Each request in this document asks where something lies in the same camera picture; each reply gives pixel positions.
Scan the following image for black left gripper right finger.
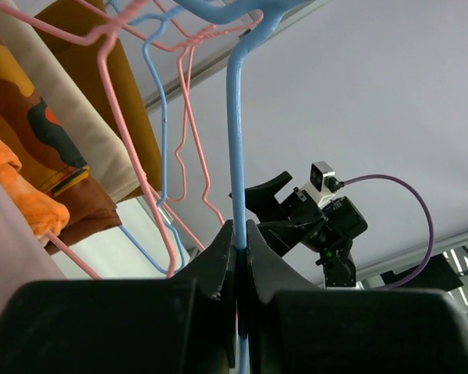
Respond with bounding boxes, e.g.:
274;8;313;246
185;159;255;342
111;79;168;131
246;221;468;373

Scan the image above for beige trousers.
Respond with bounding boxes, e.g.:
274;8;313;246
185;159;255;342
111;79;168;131
0;1;143;202

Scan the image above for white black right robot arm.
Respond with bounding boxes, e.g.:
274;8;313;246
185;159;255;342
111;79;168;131
245;171;367;288

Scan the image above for orange brown patterned trousers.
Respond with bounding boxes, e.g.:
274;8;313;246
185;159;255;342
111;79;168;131
0;38;121;245

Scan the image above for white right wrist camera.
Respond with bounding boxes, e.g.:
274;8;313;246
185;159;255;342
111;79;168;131
301;161;345;208

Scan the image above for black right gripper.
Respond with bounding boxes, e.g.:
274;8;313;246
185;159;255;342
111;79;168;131
245;171;368;257

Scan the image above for orange white tie-dye trousers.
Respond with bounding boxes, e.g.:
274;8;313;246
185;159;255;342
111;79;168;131
0;140;70;245

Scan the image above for pink trousers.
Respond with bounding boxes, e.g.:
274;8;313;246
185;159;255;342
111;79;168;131
0;185;66;315

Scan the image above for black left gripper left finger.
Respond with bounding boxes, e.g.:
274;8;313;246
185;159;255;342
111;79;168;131
0;221;236;373

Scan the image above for pink wire hanger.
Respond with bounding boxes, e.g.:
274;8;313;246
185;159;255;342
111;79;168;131
46;231;101;280
0;0;179;278
118;2;262;250

